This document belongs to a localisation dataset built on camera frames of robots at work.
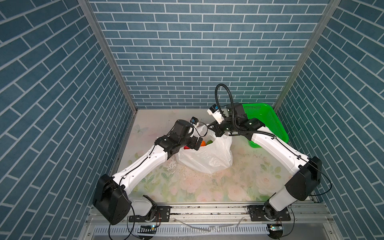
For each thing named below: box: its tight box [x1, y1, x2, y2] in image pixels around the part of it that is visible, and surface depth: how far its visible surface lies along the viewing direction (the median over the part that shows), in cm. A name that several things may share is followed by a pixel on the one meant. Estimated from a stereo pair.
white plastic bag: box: [176, 123, 233, 174], surface depth 83 cm
